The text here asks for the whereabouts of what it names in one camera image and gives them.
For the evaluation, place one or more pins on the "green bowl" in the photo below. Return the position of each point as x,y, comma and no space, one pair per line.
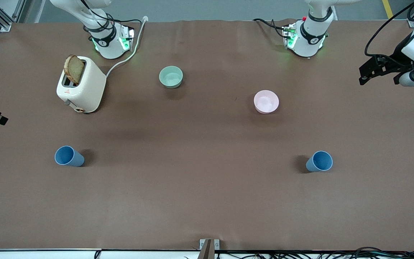
171,77

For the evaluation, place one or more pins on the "cream white toaster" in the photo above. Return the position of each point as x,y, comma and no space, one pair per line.
88,90

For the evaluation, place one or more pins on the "dark brown post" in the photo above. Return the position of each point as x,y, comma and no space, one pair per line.
207,251

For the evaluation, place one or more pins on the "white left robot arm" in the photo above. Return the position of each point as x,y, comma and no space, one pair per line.
309,43

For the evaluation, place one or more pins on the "pink bowl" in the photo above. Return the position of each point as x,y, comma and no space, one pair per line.
266,102

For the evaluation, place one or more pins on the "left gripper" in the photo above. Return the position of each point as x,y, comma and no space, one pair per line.
398,57

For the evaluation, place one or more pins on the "blue plastic cup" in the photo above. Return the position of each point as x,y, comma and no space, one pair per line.
68,157
319,162

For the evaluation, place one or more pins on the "brown bread slice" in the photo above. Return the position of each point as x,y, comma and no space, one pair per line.
74,70

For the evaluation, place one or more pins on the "grey metal bracket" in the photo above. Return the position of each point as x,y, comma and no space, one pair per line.
217,244

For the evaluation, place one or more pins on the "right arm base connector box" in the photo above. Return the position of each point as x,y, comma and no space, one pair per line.
126,39

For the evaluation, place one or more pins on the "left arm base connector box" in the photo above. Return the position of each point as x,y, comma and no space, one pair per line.
289,36

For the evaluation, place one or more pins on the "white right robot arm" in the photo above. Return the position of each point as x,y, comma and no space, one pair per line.
109,48

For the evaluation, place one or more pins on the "brown table mat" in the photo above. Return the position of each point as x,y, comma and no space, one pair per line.
207,187

